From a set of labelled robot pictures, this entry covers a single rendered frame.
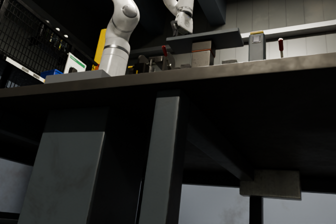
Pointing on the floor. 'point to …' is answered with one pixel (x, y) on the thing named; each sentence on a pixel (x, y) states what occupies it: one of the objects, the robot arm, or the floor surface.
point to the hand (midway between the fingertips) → (181, 40)
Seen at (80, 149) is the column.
